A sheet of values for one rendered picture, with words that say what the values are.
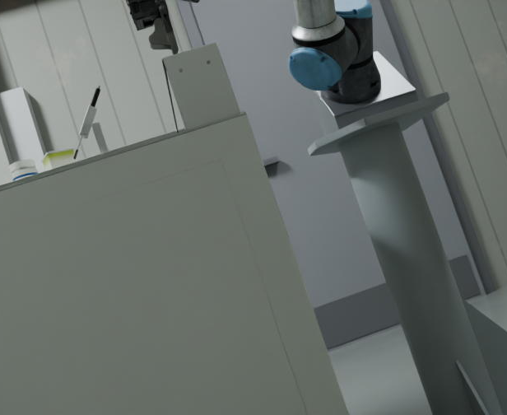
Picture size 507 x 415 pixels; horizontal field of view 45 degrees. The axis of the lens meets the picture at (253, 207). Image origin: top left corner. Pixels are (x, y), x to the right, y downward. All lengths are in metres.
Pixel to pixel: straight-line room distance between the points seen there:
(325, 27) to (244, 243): 0.59
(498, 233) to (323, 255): 0.99
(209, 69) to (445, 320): 0.84
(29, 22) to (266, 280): 2.87
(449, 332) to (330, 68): 0.67
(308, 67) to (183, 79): 0.41
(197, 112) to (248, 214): 0.20
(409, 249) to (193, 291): 0.72
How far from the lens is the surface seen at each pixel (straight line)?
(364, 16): 1.49
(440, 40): 3.77
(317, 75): 1.39
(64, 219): 0.96
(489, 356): 1.68
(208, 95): 1.03
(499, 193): 3.69
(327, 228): 3.29
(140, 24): 1.51
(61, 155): 1.72
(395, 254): 1.53
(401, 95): 1.60
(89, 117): 1.64
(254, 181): 0.95
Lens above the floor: 0.61
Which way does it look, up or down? 4 degrees up
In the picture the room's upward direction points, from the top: 19 degrees counter-clockwise
